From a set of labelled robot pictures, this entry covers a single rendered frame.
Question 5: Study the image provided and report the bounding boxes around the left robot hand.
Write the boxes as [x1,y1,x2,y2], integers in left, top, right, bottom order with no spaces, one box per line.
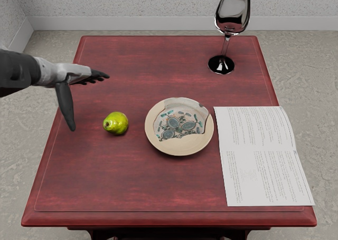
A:
[33,56,110,132]

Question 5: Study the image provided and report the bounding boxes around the beige patterned plate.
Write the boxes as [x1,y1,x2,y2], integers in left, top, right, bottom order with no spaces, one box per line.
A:
[144,97,215,157]

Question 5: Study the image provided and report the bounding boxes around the green pear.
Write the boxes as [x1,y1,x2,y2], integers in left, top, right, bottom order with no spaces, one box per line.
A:
[102,111,129,136]

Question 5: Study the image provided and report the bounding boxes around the clear wine glass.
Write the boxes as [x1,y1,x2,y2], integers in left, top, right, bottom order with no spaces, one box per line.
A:
[208,0,251,75]

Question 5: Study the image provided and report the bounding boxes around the open white book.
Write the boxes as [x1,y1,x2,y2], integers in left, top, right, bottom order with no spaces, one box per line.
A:
[213,105,316,207]

